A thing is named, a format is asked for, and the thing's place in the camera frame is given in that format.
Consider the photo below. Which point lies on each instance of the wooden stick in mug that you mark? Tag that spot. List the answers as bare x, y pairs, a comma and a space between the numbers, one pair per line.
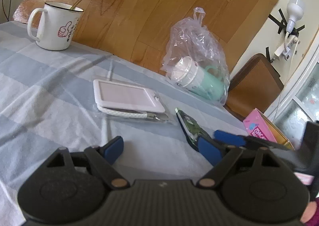
75, 4

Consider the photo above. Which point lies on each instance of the white window frame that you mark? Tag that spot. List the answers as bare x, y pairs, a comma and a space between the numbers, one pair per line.
299, 100

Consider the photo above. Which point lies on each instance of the wooden headboard panel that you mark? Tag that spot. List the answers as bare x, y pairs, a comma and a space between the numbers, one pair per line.
138, 30

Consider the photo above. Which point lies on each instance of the right hand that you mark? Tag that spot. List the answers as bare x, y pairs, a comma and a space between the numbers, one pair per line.
310, 216

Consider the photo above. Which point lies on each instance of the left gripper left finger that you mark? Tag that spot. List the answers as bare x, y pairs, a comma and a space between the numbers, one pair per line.
101, 159

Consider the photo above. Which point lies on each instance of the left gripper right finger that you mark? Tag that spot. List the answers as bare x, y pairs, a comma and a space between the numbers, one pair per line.
212, 151

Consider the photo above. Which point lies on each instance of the white bulb lamp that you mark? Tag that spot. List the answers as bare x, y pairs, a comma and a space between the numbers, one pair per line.
295, 11

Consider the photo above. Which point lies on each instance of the clear plastic bag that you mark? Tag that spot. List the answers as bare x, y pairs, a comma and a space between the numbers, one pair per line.
189, 37

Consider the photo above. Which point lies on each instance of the brown chair back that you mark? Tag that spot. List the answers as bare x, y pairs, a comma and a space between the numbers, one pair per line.
256, 85

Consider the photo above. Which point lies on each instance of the white power strip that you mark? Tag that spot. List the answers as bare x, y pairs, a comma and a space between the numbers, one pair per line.
287, 49

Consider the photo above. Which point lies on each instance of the white enamel mug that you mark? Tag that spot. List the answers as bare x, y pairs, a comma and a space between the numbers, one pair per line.
56, 27

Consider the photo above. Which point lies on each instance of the dark green snack packet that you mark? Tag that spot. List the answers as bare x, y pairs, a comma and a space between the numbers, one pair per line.
190, 128

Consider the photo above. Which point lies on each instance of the pink tin box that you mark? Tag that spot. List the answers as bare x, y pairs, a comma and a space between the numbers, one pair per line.
257, 125

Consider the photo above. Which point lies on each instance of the mint green cup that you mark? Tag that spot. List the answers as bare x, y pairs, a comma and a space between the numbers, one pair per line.
204, 82

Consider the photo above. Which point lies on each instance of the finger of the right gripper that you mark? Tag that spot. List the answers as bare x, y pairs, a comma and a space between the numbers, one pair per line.
248, 142

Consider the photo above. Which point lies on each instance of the white card holder with lanyard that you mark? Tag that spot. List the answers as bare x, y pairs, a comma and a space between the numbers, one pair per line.
121, 100

